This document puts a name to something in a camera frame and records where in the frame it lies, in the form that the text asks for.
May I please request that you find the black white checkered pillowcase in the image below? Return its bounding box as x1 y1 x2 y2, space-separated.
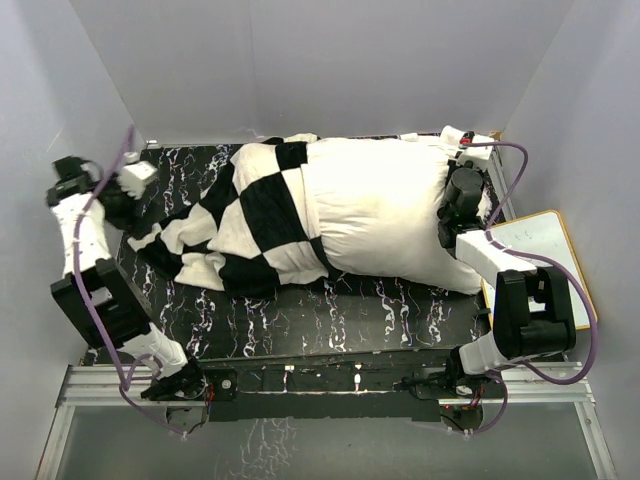
128 134 340 298

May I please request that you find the white pillow insert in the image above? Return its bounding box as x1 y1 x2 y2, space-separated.
304 136 482 295

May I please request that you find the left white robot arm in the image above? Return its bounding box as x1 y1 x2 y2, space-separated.
46 152 207 401

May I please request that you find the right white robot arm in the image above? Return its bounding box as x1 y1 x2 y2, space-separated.
429 166 576 397

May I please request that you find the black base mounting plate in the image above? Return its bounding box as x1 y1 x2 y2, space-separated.
149 352 506 424

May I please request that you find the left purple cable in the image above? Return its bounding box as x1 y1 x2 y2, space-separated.
72 124 191 439

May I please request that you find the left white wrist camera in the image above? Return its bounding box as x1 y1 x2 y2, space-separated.
117 152 157 200

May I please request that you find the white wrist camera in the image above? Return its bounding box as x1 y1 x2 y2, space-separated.
117 152 157 200
448 129 494 171

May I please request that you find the aluminium frame rail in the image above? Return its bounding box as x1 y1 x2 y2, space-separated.
37 359 617 479

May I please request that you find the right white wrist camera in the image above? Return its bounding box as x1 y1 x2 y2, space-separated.
448 129 494 171

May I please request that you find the whiteboard with orange frame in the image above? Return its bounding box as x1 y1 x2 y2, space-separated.
479 209 598 332

